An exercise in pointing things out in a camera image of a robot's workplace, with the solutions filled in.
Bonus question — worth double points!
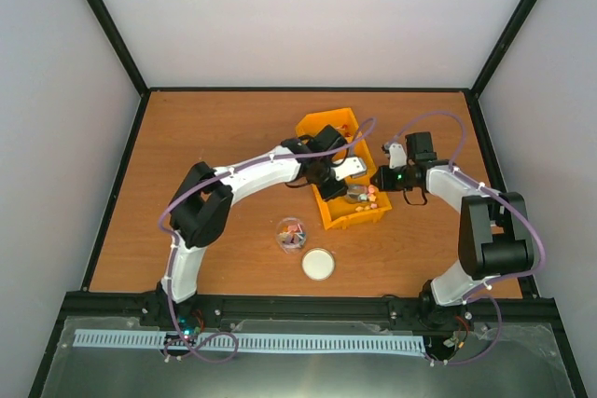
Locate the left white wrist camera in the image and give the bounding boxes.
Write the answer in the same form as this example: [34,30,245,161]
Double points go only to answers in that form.
[333,157,368,181]

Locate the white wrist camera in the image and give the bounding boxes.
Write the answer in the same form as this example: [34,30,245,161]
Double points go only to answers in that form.
[333,157,368,181]
[382,142,408,170]

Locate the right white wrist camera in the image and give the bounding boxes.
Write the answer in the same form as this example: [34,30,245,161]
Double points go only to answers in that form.
[382,142,408,170]

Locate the white round lid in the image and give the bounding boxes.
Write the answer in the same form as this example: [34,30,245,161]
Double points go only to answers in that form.
[301,248,335,281]

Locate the clear glass bowl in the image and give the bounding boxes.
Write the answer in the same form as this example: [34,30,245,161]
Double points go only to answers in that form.
[274,217,307,254]

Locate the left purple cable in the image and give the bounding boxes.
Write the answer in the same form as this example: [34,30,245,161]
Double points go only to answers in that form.
[158,117,378,364]

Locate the black front rail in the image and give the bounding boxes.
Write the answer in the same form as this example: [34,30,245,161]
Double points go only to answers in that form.
[59,291,560,334]

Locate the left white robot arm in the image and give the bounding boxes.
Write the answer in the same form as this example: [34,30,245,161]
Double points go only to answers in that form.
[158,125,353,326]

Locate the silver metal scoop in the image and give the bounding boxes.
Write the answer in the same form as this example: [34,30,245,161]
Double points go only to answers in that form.
[344,185,369,203]

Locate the light blue cable duct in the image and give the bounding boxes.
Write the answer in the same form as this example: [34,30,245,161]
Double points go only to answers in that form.
[72,329,425,357]

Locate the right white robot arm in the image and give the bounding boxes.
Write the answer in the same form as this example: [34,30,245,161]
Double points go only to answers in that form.
[370,132,535,328]

